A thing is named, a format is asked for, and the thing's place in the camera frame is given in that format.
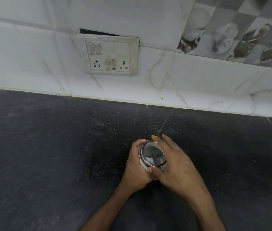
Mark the person's left hand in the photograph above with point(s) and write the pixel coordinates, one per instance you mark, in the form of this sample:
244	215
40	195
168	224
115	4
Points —
136	173

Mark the person's right hand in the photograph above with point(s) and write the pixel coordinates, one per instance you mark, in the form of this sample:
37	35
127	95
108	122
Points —
176	170

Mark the person's right thumb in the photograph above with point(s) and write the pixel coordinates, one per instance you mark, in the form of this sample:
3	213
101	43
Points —
157	171

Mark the person's left fingers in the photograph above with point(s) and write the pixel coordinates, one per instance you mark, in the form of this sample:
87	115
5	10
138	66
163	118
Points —
139	145

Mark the round steel container with lid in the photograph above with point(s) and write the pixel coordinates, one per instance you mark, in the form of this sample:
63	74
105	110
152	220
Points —
152	156

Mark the person's left forearm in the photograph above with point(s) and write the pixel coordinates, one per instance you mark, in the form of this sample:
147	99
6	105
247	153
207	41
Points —
107	209

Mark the person's right forearm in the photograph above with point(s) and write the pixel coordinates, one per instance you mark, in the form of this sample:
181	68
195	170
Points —
204	211

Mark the white wall switch socket board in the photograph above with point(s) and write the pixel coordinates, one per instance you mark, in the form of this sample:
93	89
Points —
109	55

